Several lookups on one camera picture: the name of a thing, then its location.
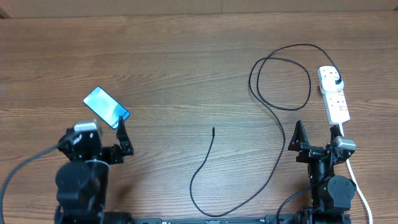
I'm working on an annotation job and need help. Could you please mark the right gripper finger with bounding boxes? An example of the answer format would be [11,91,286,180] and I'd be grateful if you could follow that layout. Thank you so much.
[330,125,342,142]
[288,120,309,152]

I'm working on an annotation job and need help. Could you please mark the Samsung Galaxy smartphone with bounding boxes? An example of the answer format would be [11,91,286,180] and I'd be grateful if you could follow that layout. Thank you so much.
[83,86,131,129]

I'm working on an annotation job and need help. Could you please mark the black USB charging cable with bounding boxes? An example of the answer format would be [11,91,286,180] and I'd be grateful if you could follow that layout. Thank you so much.
[189,43,344,218]

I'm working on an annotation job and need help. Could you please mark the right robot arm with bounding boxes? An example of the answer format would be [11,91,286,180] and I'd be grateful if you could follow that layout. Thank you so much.
[288,120,357,224]

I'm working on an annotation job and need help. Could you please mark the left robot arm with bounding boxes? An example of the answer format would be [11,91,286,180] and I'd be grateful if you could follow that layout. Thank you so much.
[54,117,134,224]

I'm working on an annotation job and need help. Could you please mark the white charger plug adapter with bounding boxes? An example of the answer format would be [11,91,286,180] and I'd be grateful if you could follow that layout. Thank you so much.
[320,77,345,94]

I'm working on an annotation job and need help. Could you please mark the white power strip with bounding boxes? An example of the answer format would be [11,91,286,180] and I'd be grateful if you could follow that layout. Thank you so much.
[317,66,350,125]

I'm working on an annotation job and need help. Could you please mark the white power strip cord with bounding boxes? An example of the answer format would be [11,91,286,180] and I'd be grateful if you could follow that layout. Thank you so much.
[338,123,374,224]

